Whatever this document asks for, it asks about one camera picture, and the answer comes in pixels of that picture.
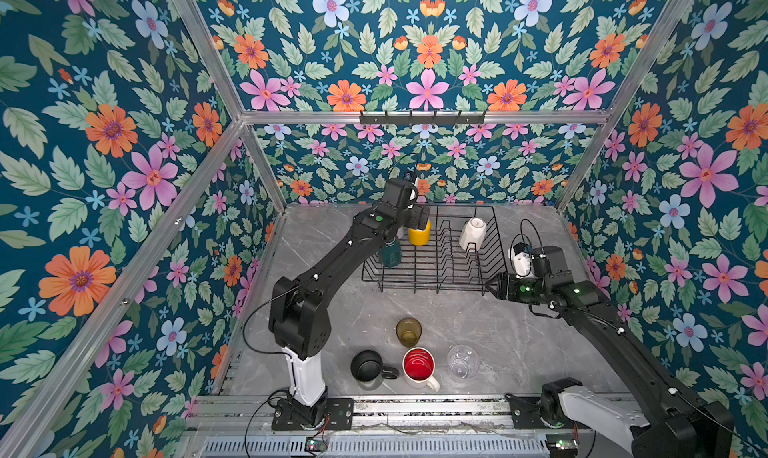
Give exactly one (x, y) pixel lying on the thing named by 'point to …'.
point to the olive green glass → (408, 330)
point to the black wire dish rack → (465, 252)
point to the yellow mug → (420, 237)
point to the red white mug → (418, 364)
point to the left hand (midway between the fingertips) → (418, 198)
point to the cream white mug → (473, 233)
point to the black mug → (367, 365)
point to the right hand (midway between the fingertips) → (494, 282)
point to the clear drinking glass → (463, 362)
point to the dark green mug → (391, 253)
